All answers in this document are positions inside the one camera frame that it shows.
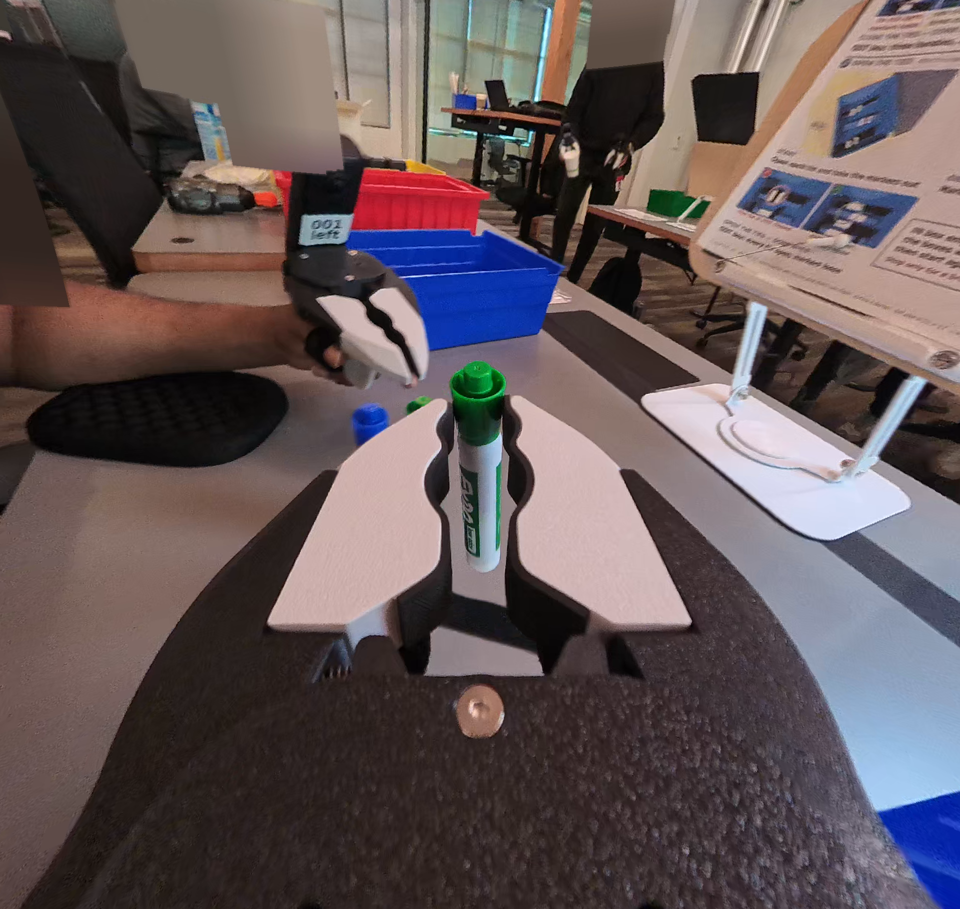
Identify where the blue dry-erase marker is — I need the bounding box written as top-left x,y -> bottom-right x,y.
351,402 -> 391,447

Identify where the black floor lamp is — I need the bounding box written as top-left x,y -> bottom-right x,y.
403,0 -> 453,165

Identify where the black backpack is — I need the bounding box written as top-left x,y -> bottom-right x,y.
588,256 -> 643,315

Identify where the black fabric strap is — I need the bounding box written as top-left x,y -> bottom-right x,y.
441,594 -> 543,653

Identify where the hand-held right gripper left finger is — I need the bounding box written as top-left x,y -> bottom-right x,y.
267,397 -> 453,634

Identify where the white cloth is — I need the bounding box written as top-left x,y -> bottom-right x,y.
183,162 -> 271,187

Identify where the black table mat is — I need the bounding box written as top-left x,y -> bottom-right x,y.
541,310 -> 700,404

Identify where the printed instruction sheet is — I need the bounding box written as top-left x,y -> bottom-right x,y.
716,0 -> 960,310

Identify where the wooden standing desk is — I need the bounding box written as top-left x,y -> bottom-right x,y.
441,102 -> 564,186

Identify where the green plastic bin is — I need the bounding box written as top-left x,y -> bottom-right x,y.
646,189 -> 710,220

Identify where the cardboard box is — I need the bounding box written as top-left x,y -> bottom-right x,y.
686,140 -> 751,201

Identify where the tan board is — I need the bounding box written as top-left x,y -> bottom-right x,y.
688,0 -> 960,393

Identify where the wooden desk with black legs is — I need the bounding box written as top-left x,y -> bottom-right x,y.
585,204 -> 702,288

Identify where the blue plastic bin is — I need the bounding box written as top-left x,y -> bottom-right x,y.
346,228 -> 565,351
877,792 -> 960,909

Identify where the black panel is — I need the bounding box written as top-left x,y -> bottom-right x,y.
0,39 -> 162,288

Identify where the red plastic bin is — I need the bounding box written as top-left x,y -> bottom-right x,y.
273,168 -> 490,234

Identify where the person's left hand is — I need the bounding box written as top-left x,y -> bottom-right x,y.
270,315 -> 352,387

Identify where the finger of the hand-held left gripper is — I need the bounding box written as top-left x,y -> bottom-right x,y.
369,288 -> 431,383
316,294 -> 416,386

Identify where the black mesh chair pad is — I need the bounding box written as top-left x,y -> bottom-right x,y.
26,371 -> 290,468

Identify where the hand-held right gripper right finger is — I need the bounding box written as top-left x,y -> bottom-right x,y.
506,394 -> 693,634

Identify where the wood-edged side table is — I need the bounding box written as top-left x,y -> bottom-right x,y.
131,200 -> 290,306

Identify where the person's left forearm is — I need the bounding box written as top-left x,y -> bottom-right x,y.
0,282 -> 286,391

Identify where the black speckled roll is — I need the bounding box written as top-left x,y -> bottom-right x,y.
165,177 -> 280,215

